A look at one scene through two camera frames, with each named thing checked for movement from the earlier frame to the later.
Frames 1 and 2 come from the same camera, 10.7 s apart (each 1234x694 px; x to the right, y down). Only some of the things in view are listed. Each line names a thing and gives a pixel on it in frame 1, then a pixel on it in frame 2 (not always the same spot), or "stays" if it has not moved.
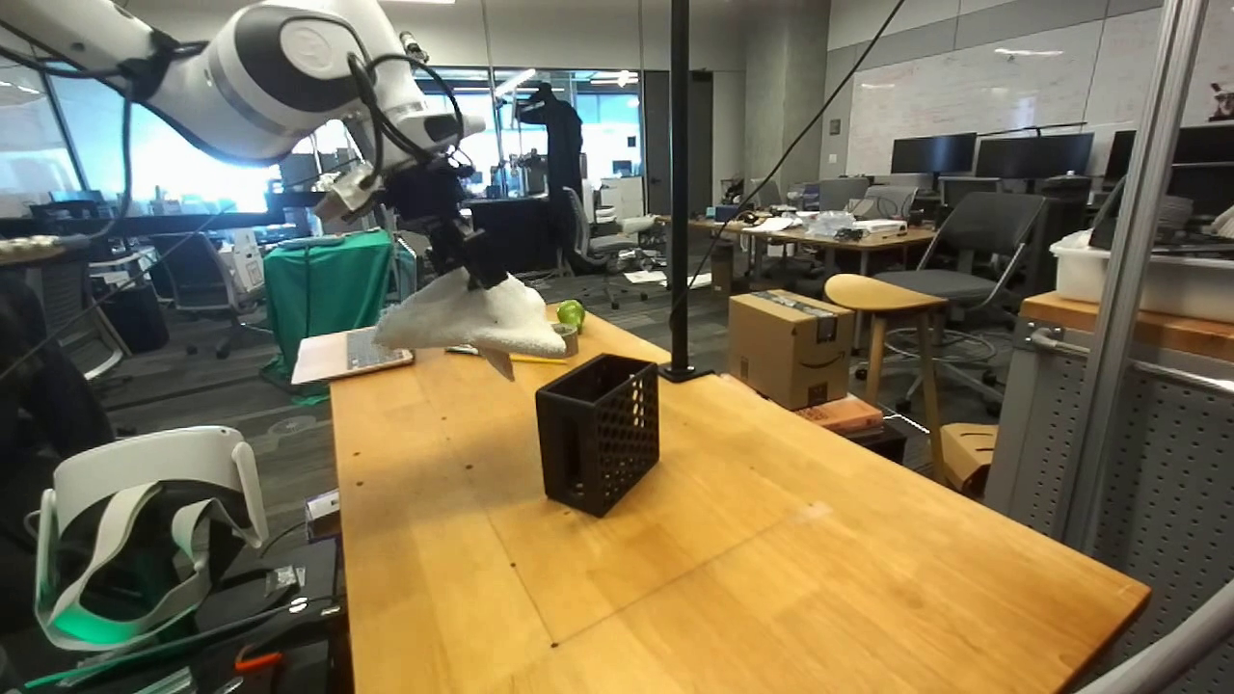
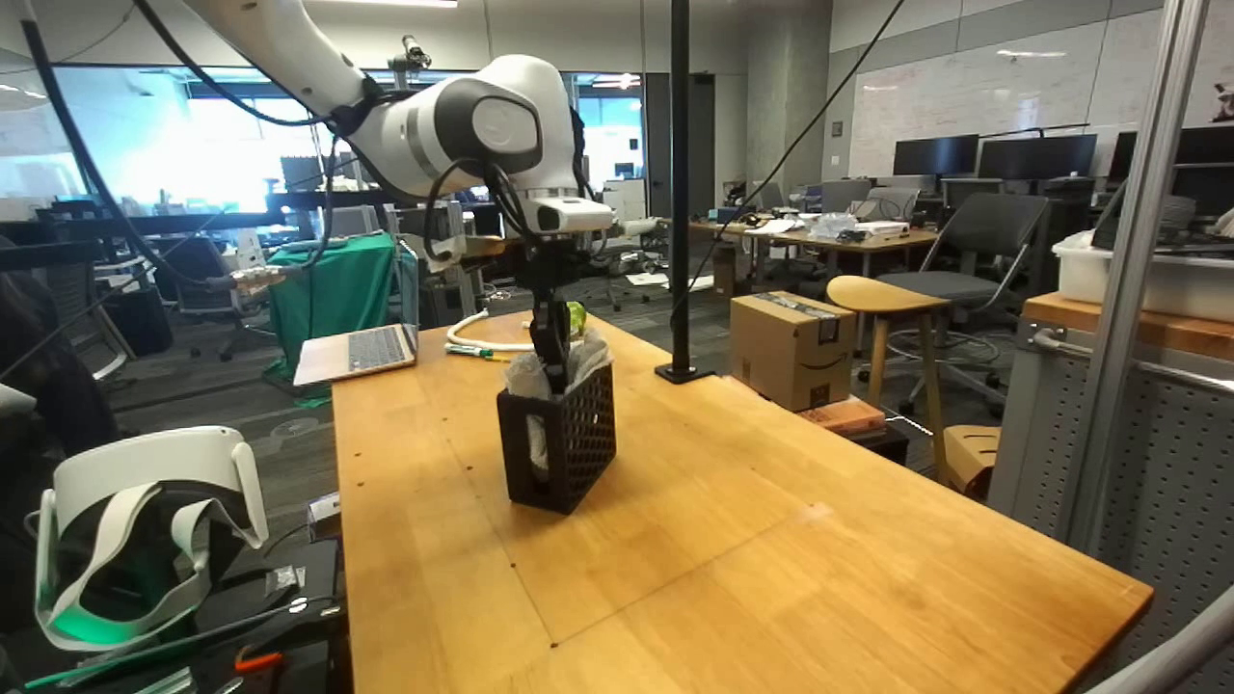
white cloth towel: [504, 319] -> [585, 356]
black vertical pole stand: [681, 363] stays
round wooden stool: [876, 300] stays
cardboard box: [788, 349] stays
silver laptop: [338, 356] stays
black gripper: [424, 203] -> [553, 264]
